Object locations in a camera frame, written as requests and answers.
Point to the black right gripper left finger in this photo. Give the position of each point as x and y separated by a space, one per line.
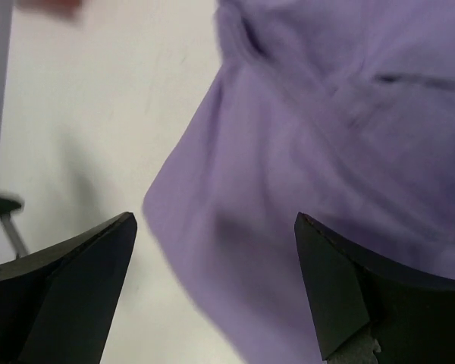
57 304

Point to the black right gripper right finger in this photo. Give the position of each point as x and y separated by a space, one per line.
370 309

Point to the purple t-shirt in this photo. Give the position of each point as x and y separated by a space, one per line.
342 110

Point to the pink folded t-shirt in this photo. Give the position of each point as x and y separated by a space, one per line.
58 8

